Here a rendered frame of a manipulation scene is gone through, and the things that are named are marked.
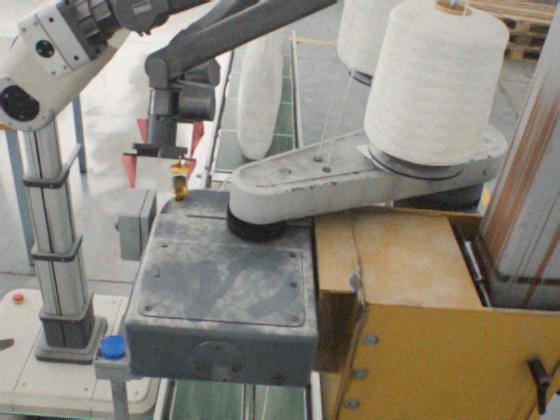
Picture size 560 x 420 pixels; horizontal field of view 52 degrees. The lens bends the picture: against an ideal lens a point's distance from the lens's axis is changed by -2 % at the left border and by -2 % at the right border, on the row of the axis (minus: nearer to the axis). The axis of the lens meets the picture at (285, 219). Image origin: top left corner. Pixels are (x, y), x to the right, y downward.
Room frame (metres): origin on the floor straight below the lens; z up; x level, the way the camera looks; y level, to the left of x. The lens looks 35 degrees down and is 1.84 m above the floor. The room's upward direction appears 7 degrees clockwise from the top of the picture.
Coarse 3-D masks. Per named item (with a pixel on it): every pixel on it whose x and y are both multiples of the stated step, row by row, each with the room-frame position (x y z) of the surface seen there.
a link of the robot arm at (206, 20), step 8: (224, 0) 1.34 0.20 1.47; (232, 0) 1.33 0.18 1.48; (240, 0) 1.33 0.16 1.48; (248, 0) 1.34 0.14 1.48; (256, 0) 1.36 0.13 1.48; (216, 8) 1.33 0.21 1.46; (224, 8) 1.32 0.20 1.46; (232, 8) 1.32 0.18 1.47; (240, 8) 1.33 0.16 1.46; (208, 16) 1.31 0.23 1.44; (216, 16) 1.30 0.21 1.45; (224, 16) 1.30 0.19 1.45; (192, 24) 1.30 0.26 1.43; (200, 24) 1.29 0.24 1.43; (208, 24) 1.28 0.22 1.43; (184, 32) 1.28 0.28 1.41; (192, 32) 1.27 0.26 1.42
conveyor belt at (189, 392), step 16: (192, 384) 1.14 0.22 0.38; (208, 384) 1.15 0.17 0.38; (224, 384) 1.16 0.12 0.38; (240, 384) 1.17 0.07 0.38; (176, 400) 1.08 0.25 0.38; (192, 400) 1.08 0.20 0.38; (208, 400) 1.09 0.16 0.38; (224, 400) 1.10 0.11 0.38; (240, 400) 1.11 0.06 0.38; (256, 400) 1.11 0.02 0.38; (272, 400) 1.12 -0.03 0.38; (288, 400) 1.13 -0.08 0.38; (304, 400) 1.14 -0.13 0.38; (176, 416) 1.02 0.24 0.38; (192, 416) 1.03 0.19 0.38; (208, 416) 1.04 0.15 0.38; (224, 416) 1.04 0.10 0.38; (240, 416) 1.05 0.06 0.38; (256, 416) 1.06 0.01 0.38; (272, 416) 1.06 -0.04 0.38; (288, 416) 1.07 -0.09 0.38
